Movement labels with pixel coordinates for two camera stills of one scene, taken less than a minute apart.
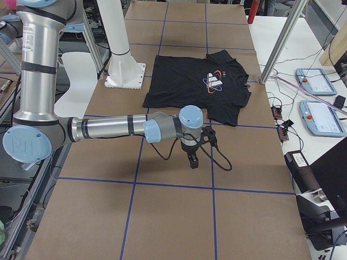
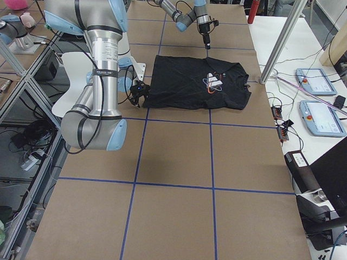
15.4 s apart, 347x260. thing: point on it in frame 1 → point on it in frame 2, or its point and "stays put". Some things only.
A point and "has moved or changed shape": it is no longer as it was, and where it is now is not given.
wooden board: [336, 49] stays put
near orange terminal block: [282, 134] stays put
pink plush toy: [12, 4] stays put
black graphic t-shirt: [217, 84] has moved or changed shape
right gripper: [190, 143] → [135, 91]
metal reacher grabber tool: [339, 109] stays put
